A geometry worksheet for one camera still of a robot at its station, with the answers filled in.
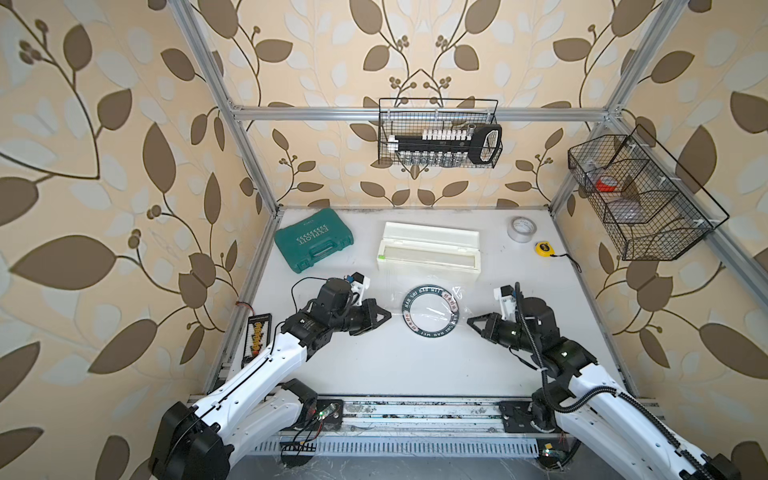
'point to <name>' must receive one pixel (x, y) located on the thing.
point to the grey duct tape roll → (522, 229)
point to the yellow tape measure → (544, 249)
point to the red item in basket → (605, 188)
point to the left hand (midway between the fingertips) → (388, 311)
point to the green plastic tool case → (308, 240)
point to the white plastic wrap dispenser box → (429, 251)
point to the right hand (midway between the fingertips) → (467, 320)
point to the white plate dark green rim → (430, 311)
